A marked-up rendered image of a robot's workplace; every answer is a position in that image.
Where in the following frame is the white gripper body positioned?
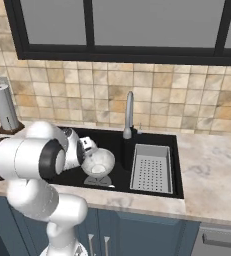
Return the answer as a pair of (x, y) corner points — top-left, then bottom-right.
(81, 147), (116, 178)

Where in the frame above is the black kitchen sink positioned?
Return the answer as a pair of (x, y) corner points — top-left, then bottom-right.
(44, 125), (185, 200)

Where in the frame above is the grey sink tap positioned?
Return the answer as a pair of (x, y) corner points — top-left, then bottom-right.
(122, 90), (135, 140)

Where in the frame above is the grey perforated drain rack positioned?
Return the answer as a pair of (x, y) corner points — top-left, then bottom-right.
(129, 143), (174, 195)

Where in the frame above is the blue cupboard door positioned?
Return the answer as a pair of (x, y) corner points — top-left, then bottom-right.
(7, 198), (100, 256)
(98, 209), (202, 256)

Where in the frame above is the brown paper towel holder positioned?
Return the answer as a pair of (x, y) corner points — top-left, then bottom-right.
(0, 80), (26, 136)

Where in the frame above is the black framed window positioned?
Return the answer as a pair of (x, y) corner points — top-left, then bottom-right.
(3, 0), (231, 67)

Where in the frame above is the white paper towel roll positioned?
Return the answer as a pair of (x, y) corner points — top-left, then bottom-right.
(0, 83), (20, 132)

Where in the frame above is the grey dishwasher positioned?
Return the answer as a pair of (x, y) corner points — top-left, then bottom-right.
(190, 222), (231, 256)

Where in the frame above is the silver cupboard door handle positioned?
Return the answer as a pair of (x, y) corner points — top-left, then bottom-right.
(87, 233), (95, 256)
(103, 235), (111, 256)

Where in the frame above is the grey dishwasher handle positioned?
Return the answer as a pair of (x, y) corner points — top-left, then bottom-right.
(202, 232), (231, 250)

